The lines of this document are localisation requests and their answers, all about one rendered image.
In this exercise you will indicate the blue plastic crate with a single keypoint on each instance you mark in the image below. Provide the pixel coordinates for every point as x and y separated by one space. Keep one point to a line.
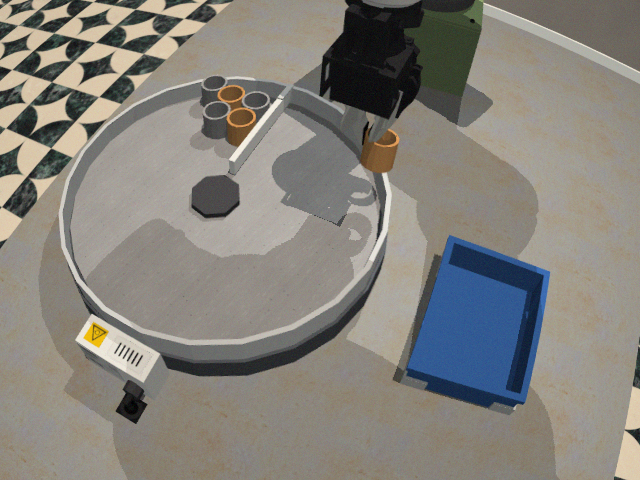
487 316

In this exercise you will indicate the bronze bushing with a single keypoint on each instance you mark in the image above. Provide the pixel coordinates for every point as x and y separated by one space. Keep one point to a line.
232 93
237 130
379 157

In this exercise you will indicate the grey metal sleeve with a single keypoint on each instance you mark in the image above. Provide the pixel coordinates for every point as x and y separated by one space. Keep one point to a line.
214 82
216 128
260 102

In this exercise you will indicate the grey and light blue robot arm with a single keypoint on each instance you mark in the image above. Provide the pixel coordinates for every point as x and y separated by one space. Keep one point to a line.
432 5

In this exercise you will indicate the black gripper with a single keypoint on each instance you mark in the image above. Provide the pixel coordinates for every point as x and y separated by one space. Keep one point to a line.
366 80

